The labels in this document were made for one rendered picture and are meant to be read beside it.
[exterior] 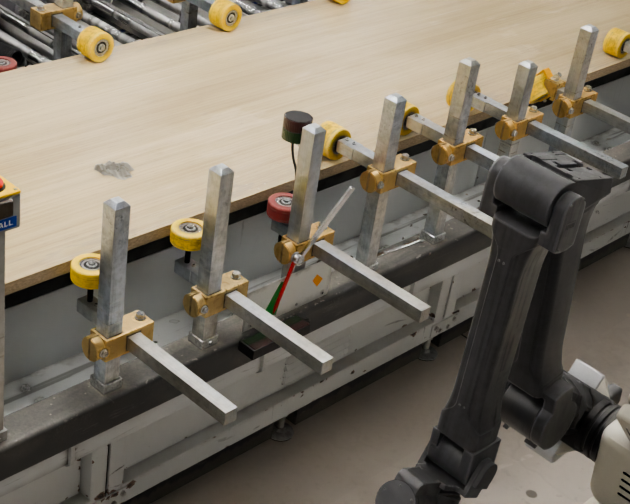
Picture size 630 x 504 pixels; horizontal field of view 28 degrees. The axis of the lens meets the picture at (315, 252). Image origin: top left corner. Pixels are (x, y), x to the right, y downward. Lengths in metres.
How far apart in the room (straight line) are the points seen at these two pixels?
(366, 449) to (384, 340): 0.34
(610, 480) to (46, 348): 1.29
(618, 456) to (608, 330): 2.54
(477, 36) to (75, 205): 1.61
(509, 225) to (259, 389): 1.95
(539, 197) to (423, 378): 2.45
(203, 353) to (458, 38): 1.57
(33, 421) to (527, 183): 1.26
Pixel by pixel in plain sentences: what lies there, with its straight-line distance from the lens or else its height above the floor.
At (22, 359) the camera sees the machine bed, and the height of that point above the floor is 0.66.
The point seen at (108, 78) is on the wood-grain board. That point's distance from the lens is 3.22.
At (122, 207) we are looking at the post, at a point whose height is 1.11.
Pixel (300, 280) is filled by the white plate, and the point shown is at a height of 0.77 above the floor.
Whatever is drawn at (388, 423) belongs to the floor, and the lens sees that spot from 3.61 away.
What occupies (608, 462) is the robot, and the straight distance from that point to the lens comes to 1.76.
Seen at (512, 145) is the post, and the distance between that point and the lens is 3.18.
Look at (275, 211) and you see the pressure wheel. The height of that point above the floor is 0.90.
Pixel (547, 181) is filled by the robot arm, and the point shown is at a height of 1.63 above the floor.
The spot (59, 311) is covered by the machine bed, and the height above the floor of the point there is 0.75.
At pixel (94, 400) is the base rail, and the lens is 2.44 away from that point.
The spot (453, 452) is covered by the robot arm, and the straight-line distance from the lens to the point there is 1.60.
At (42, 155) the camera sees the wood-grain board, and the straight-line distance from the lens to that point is 2.84.
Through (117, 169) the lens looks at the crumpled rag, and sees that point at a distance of 2.77.
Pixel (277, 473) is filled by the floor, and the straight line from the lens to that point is 3.38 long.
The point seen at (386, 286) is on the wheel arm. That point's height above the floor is 0.86.
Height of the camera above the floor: 2.24
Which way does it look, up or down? 31 degrees down
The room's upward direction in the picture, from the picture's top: 9 degrees clockwise
